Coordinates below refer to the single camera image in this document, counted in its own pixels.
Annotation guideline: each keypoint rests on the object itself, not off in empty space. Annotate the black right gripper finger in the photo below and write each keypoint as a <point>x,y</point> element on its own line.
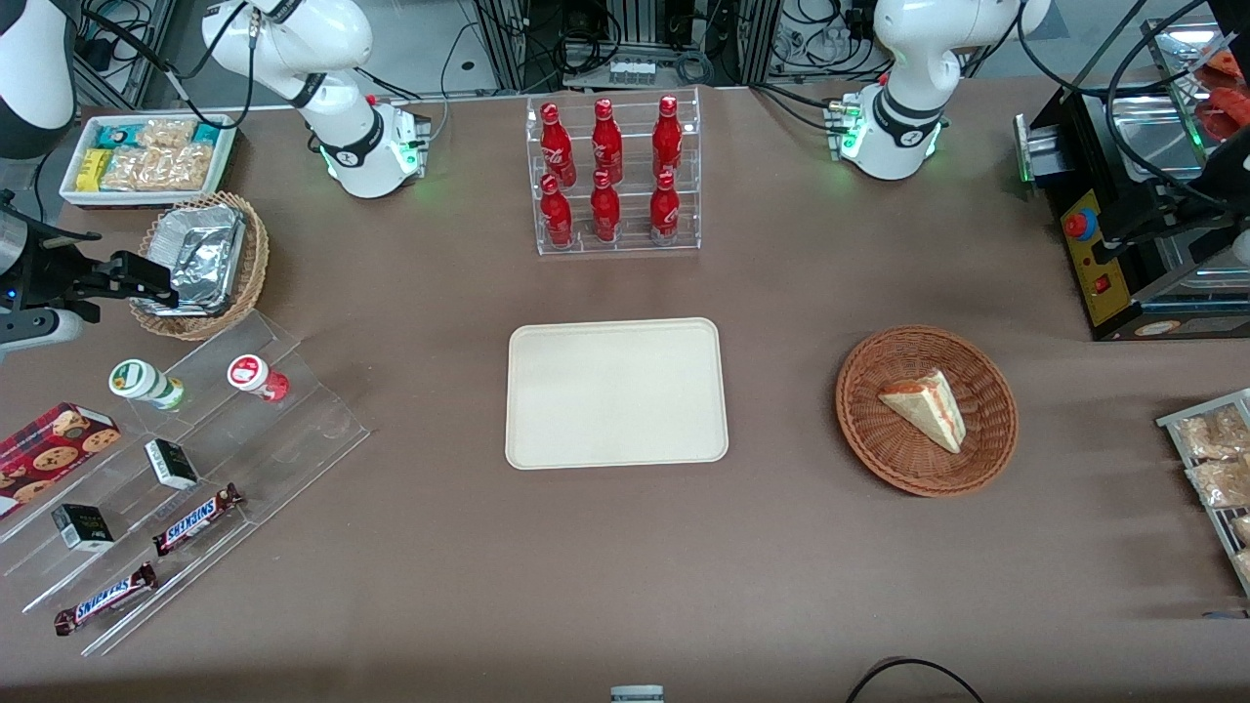
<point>146,295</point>
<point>146,268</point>

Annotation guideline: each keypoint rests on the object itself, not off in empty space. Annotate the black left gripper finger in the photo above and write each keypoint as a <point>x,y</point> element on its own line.
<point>1177,203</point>
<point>1162,237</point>

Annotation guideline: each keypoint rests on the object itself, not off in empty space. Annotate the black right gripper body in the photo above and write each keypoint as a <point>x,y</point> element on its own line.
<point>61,275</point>

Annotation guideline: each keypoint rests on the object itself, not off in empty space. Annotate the green gum bottle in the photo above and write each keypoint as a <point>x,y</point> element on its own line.
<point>142,381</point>

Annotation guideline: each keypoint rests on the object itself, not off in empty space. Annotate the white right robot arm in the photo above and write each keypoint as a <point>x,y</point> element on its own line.
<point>342,39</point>

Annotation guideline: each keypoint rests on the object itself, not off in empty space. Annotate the silver foil tray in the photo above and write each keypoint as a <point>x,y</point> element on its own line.
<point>200,249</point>

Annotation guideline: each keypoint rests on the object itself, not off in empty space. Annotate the red gum bottle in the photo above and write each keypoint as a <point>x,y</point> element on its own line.
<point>256,377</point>

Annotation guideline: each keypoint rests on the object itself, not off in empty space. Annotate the cream plastic tray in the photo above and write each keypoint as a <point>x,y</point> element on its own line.
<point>615,392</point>

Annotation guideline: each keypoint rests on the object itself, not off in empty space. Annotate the red snack bag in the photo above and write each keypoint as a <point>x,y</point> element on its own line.
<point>1226,112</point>

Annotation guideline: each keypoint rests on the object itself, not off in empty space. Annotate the red emergency stop button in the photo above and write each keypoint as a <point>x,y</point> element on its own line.
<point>1080,225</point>

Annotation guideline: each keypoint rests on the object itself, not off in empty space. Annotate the clear rice cracker bag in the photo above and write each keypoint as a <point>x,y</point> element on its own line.
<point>161,166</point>

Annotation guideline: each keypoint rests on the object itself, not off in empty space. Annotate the oval light wicker basket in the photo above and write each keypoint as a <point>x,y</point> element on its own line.
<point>256,264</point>

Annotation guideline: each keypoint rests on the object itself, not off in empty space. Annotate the yellow snack pack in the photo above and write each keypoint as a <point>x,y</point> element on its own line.
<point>94,170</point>

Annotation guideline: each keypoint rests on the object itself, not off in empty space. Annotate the black machine with yellow panel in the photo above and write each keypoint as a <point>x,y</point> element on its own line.
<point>1084,137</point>

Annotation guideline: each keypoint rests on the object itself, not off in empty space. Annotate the white snack bin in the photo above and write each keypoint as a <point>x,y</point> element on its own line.
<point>227,146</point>

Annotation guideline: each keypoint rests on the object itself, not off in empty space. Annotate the small black box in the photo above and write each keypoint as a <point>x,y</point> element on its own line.
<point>172,465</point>
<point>83,528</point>

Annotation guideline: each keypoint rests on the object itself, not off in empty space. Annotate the red cookie box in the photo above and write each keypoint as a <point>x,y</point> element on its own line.
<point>49,454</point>

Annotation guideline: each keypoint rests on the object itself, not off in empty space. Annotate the clear bag of crackers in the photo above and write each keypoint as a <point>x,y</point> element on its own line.
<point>1211,434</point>
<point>1221,483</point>

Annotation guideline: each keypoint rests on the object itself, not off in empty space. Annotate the clear acrylic stepped stand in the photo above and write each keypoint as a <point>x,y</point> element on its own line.
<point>293,439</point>

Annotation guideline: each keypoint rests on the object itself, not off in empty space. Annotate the snickers chocolate bar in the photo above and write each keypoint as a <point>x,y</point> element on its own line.
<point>195,520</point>
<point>105,599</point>

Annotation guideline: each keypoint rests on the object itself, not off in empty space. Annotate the wrapped triangle sandwich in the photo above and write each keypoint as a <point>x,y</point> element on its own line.
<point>928,408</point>

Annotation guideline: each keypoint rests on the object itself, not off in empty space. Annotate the round brown wicker basket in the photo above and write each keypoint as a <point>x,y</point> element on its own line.
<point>879,439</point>

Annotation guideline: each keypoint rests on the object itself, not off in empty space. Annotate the red cola bottle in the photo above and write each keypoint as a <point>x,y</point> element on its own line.
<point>667,137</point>
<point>607,144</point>
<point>558,146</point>
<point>557,217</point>
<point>665,213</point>
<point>605,213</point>

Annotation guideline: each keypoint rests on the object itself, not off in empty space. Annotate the clear acrylic bottle rack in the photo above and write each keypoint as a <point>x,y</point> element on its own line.
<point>635,249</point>

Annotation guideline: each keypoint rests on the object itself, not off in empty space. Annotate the white power strip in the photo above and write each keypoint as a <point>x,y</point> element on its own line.
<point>631,70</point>

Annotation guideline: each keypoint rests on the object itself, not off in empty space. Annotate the small grey device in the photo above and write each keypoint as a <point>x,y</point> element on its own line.
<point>637,694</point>

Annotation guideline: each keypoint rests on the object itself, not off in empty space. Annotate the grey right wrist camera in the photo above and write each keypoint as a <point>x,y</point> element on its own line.
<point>39,330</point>

